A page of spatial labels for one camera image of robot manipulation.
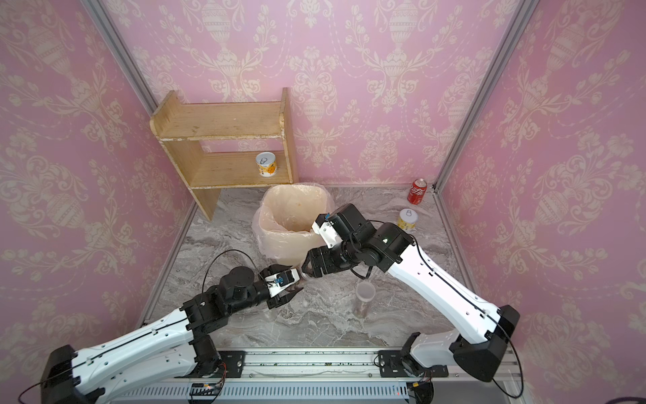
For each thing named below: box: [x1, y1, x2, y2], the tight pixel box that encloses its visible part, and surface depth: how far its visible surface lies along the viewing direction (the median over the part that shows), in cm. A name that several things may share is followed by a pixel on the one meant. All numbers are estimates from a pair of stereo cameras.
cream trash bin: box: [258, 183, 329, 267], surface depth 86 cm
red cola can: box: [407, 177, 429, 206], surface depth 111 cm
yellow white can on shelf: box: [255, 151, 278, 178], surface depth 96 cm
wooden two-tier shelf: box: [149, 87, 300, 222], surface depth 89 cm
